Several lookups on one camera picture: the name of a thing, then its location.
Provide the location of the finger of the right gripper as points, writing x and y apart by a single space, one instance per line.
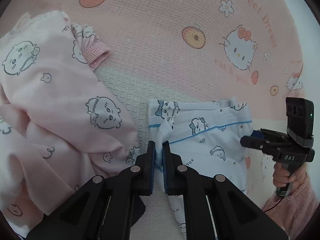
269 135
265 144

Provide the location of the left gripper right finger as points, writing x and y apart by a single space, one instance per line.
214 208

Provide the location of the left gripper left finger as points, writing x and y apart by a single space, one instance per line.
102 208

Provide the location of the light blue cartoon pajama pants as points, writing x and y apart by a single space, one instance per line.
206 135

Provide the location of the person's right hand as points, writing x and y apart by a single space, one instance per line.
281 176

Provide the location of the navy striped garment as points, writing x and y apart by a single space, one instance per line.
138 210

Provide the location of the pink cartoon pajama garment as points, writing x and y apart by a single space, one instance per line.
60 125

